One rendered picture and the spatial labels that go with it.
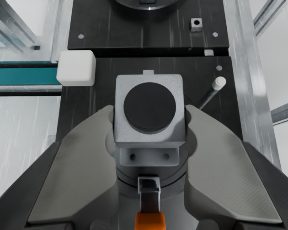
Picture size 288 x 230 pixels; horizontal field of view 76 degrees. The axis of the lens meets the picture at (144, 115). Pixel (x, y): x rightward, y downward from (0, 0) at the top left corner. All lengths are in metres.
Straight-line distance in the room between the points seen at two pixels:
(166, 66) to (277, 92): 0.26
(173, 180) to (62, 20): 0.29
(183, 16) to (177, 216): 0.28
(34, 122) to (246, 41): 0.36
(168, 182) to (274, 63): 0.35
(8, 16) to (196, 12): 0.26
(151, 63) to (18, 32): 0.18
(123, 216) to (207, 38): 0.27
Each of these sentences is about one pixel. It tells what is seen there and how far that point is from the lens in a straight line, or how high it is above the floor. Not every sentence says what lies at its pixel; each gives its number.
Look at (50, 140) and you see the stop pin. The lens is 0.27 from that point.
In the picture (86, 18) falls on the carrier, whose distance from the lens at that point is 0.34.
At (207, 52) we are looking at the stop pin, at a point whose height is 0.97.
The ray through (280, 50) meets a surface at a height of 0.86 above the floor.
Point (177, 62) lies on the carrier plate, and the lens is 0.28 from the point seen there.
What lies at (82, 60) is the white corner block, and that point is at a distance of 0.27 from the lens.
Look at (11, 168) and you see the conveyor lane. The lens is 0.35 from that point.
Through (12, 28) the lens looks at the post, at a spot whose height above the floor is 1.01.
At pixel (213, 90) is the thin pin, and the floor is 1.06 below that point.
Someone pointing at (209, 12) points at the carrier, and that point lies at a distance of 0.34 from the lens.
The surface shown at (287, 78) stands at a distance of 0.48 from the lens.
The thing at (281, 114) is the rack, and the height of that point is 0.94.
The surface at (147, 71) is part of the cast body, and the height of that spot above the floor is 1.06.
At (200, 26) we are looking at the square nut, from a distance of 0.31.
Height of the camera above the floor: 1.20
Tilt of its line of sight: 74 degrees down
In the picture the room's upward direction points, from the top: 4 degrees counter-clockwise
